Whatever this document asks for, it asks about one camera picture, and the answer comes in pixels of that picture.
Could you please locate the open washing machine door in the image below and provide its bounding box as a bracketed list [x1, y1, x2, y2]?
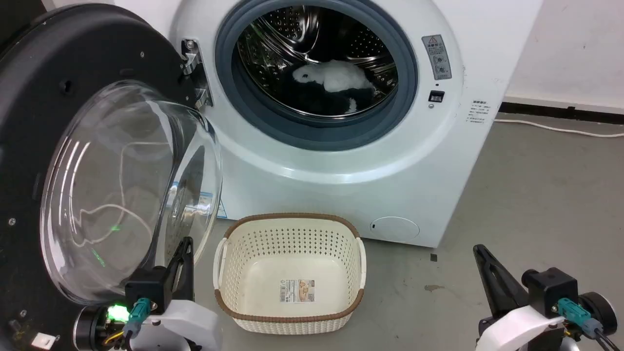
[0, 4, 224, 351]

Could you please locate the cream laundry basket brown rim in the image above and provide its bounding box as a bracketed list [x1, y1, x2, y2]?
[213, 213, 367, 335]

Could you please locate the grey warning sticker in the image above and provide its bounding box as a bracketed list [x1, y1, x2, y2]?
[422, 34, 452, 81]

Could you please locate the white front-load washing machine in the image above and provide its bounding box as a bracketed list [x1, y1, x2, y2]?
[115, 0, 544, 249]

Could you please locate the white and black plush toy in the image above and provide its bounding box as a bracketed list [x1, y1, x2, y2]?
[280, 59, 378, 117]

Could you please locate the teal plug right gripper cable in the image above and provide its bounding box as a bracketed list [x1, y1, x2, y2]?
[557, 298, 621, 351]

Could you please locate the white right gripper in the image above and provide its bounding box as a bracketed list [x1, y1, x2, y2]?
[473, 244, 567, 351]

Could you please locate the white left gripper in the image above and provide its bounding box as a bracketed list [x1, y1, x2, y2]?
[131, 237, 223, 351]

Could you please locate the round white filter cover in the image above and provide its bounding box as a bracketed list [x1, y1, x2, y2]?
[369, 216, 421, 241]

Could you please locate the white floor cable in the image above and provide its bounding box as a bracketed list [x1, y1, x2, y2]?
[493, 118, 624, 138]

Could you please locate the teal plug left gripper cable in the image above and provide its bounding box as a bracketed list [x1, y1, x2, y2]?
[122, 298, 152, 351]

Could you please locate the teal plug gripper cable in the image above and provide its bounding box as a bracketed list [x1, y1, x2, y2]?
[122, 298, 152, 351]
[557, 298, 621, 351]

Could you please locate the chrome door hinge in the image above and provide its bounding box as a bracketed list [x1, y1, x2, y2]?
[180, 39, 214, 109]

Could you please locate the printed basket product label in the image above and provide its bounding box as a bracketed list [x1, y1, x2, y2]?
[279, 278, 316, 304]

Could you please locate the small printed text label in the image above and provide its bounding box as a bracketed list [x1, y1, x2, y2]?
[466, 100, 490, 125]

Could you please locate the stainless steel washer drum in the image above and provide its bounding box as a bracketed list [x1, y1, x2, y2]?
[237, 5, 399, 118]

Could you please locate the black wall baseboard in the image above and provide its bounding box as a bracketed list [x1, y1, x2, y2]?
[498, 101, 624, 125]

